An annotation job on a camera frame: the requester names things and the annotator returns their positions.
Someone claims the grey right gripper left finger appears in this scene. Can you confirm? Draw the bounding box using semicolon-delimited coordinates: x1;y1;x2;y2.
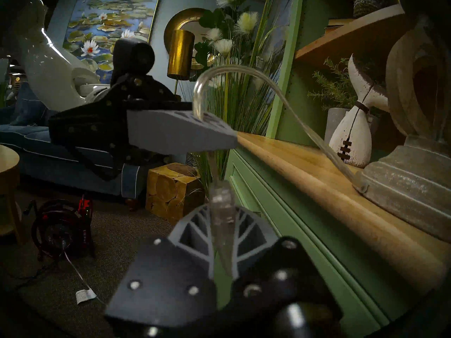
168;204;216;280

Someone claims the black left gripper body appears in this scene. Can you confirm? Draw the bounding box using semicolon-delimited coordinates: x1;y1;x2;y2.
49;73;184;182

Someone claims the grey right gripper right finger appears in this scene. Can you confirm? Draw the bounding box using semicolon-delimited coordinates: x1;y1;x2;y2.
231;206;279;280

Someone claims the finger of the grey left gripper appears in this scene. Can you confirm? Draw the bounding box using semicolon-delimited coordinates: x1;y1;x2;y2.
127;109;239;156

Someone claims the clear inline lamp switch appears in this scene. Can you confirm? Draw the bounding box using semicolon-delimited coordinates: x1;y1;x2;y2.
209;181;237;281

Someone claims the clear lamp cable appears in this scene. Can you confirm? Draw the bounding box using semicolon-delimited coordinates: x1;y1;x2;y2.
192;64;369;194

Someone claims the wooden log block stool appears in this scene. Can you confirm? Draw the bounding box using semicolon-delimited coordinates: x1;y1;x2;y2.
145;162;205;225

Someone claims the blue sofa white piping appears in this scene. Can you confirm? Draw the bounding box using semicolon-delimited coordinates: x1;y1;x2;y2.
0;82;148;200

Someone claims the blue cushion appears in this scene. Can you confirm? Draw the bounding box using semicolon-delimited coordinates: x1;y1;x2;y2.
11;82;48;126

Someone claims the tall grass plant in basket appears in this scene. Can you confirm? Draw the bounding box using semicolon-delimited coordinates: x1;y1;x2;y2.
183;0;293;197

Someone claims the green wooden shelf cabinet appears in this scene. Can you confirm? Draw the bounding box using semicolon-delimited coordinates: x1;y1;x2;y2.
211;0;451;338

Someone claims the gold cylinder lamp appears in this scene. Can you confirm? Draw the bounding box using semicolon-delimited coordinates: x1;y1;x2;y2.
167;29;195;95

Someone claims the round wooden side table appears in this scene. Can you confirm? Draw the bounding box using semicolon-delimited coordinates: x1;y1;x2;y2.
0;145;25;244

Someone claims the water lily painting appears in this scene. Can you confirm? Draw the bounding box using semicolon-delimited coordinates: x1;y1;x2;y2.
63;0;161;84

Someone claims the white whale tail figurine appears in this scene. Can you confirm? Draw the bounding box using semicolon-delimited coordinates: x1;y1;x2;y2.
328;54;390;169

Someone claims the fern in grey pot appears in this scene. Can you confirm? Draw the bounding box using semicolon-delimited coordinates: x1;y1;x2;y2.
308;57;379;144

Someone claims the blue white feather painting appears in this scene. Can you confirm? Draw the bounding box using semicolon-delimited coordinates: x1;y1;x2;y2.
262;0;296;56

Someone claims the carved wooden table lamp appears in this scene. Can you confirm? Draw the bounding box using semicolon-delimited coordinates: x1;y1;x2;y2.
356;0;451;243

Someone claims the succulent in woven pot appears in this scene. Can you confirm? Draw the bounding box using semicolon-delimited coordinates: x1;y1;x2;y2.
352;0;390;19

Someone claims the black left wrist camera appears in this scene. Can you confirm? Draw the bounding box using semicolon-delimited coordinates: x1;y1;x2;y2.
112;38;155;86

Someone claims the red black cable reel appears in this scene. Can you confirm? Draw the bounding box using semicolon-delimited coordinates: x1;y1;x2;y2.
23;195;95;260

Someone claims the round gold frame mirror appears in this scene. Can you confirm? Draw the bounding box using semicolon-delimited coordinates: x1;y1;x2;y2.
164;8;215;70

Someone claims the white paper cable tag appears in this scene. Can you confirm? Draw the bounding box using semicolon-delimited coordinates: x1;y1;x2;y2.
75;289;97;305

